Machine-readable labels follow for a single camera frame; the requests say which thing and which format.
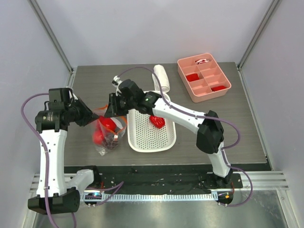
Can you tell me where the clear zip top bag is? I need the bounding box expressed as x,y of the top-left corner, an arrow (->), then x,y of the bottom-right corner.
91,106 -> 127,156

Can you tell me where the red fake apple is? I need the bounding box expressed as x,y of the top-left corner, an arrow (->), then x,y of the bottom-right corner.
99,116 -> 117,131
92,129 -> 105,145

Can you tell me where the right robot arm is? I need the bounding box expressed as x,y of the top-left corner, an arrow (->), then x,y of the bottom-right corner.
105,79 -> 233,188

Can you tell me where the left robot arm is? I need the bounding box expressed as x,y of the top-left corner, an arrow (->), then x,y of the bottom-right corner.
28,87 -> 101,215

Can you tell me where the dark fake grape bunch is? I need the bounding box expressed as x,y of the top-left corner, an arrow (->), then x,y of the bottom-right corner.
102,134 -> 118,150

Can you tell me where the rolled white towel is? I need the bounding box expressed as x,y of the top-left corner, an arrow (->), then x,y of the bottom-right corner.
152,65 -> 170,93

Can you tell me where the white perforated plastic basket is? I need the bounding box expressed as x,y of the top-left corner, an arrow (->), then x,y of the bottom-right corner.
127,110 -> 176,153

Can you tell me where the red block in tray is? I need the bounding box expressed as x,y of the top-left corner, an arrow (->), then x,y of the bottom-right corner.
186,73 -> 200,82

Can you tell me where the pink compartment organizer tray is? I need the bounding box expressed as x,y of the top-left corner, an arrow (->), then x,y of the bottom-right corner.
177,53 -> 231,103

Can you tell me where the red white item in tray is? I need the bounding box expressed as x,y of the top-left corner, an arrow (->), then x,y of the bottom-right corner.
195,58 -> 210,65

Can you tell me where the red block tray front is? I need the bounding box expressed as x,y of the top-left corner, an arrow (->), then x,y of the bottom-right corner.
211,85 -> 226,92

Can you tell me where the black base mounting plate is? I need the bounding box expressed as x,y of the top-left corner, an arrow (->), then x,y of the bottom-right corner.
97,164 -> 243,195

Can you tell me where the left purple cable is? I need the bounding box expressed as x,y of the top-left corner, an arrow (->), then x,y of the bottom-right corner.
20,92 -> 124,228

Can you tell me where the white slotted cable duct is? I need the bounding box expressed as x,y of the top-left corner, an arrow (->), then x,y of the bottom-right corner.
80,192 -> 219,202

